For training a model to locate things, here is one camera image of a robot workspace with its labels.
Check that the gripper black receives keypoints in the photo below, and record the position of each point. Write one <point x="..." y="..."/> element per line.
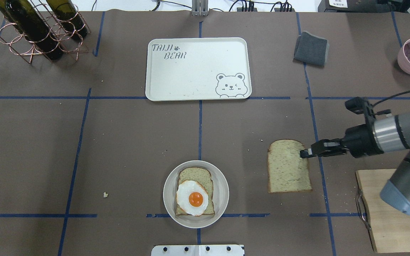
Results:
<point x="361" y="141"/>

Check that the bread slice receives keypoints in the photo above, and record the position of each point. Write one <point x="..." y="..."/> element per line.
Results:
<point x="287" y="171"/>
<point x="202" y="176"/>

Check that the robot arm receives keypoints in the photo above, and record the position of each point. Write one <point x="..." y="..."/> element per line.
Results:
<point x="376" y="137"/>

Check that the cream bear tray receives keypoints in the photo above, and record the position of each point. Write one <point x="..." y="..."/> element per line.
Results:
<point x="182" y="69"/>

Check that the grey folded cloth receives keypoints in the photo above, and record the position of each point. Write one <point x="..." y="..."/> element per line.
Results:
<point x="311" y="49"/>

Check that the wooden cutting board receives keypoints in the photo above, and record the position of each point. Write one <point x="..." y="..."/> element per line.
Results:
<point x="389" y="228"/>

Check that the round beige plate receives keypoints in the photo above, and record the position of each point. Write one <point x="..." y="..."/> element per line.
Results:
<point x="220" y="197"/>

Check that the black box device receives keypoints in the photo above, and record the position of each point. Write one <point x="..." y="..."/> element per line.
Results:
<point x="364" y="6"/>

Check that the fried egg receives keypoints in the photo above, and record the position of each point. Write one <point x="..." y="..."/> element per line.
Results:
<point x="192" y="198"/>

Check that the dark wine bottle lower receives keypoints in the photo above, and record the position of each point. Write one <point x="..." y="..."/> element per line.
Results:
<point x="64" y="10"/>

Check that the dark wine bottle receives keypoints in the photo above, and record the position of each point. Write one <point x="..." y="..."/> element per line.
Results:
<point x="64" y="10"/>
<point x="27" y="21"/>

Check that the dark wine bottle upper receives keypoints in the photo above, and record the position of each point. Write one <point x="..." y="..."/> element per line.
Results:
<point x="27" y="21"/>

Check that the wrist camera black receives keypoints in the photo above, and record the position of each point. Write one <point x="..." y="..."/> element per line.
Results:
<point x="361" y="105"/>

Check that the camera cable black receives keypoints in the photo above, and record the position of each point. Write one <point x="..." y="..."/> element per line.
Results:
<point x="391" y="97"/>

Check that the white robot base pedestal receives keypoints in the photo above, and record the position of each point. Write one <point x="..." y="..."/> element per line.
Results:
<point x="199" y="250"/>

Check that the aluminium frame post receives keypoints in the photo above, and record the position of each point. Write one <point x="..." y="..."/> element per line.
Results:
<point x="200" y="7"/>

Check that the copper wire bottle rack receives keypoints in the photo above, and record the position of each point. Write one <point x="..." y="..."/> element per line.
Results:
<point x="18" y="45"/>

